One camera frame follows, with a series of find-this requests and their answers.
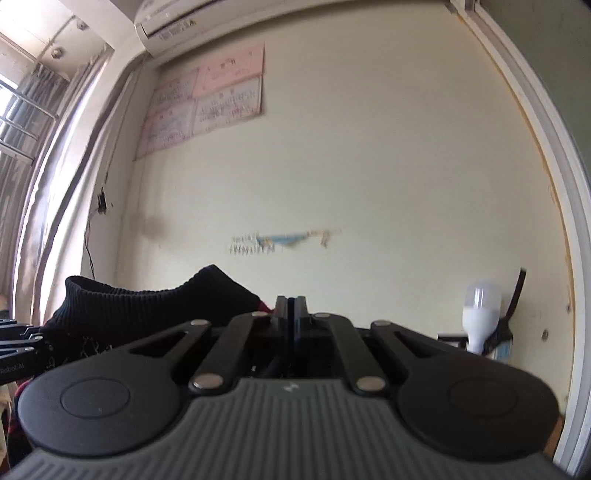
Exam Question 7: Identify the white window grille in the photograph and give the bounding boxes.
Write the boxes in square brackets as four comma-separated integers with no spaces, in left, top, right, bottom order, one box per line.
[0,74,62,163]

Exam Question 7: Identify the white door frame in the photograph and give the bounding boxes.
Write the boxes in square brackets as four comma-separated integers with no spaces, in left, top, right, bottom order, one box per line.
[449,0,591,479]

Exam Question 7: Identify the white bulb lamp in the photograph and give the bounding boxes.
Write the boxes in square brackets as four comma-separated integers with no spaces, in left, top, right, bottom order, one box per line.
[462,280,504,356]

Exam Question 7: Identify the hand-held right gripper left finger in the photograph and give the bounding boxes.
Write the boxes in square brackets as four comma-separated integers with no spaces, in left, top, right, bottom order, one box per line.
[111,295,293,394]

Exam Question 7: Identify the glass door panel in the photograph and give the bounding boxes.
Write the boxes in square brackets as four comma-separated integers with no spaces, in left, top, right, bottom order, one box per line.
[480,0,591,155]

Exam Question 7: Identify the black wall cable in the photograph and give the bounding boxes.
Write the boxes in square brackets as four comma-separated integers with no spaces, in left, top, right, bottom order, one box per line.
[83,203,110,283]

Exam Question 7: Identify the black red patterned knit sweater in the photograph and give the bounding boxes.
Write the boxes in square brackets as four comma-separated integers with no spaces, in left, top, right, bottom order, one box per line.
[7,264,278,467]

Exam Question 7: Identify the torn wall sticker remains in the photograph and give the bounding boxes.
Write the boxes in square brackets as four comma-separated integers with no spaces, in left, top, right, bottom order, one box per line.
[228,228,343,256]

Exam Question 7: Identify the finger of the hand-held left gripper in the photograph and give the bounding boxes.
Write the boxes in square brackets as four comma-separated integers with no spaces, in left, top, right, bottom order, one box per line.
[0,320,48,359]

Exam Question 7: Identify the white wall air conditioner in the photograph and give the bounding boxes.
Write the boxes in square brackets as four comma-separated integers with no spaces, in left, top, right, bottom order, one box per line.
[134,0,455,57]

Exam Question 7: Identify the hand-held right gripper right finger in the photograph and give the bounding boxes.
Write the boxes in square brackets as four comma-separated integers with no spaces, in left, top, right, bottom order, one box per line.
[292,295,467,396]

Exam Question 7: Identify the pink wall paper sheet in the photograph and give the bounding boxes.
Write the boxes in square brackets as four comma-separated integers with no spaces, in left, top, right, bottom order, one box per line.
[189,76,263,137]
[134,99,195,161]
[151,69,200,112]
[193,44,265,99]

